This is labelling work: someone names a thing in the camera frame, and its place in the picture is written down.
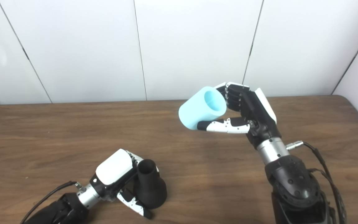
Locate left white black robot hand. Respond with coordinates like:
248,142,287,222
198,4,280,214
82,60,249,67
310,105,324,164
89,149,159,219

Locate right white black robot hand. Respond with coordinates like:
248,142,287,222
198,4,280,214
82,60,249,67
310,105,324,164
197,82,282,148

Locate black flared nozzle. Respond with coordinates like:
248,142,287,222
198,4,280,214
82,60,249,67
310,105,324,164
136,159,168,209

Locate light-blue hose cylinder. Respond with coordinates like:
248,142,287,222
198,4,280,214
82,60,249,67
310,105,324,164
178,86,227,130

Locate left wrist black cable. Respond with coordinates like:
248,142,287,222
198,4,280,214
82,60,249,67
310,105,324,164
20,181,83,224

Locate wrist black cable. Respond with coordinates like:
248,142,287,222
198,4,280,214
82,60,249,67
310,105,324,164
286,141,347,224
20,181,83,224

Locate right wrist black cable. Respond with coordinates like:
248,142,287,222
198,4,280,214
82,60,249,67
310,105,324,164
286,141,347,224

